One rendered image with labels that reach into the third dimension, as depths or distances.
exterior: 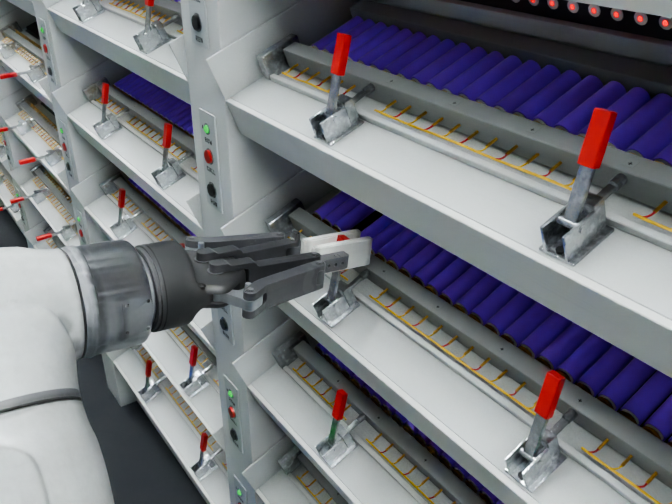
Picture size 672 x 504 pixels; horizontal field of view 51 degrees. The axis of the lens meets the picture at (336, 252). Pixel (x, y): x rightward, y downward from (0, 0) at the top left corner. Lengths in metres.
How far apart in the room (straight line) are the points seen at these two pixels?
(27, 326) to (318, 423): 0.46
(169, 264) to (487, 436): 0.30
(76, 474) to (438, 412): 0.30
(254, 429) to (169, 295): 0.48
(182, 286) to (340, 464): 0.35
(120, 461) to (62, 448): 1.18
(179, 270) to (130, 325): 0.06
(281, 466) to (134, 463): 0.65
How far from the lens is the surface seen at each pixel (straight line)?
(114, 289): 0.56
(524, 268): 0.49
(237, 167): 0.83
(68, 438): 0.53
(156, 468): 1.66
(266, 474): 1.11
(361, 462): 0.85
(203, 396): 1.27
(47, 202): 2.09
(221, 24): 0.78
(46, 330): 0.54
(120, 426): 1.78
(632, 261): 0.47
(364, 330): 0.72
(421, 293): 0.70
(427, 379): 0.66
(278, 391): 0.95
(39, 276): 0.55
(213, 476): 1.40
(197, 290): 0.60
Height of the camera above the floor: 1.15
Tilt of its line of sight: 28 degrees down
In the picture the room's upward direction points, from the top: straight up
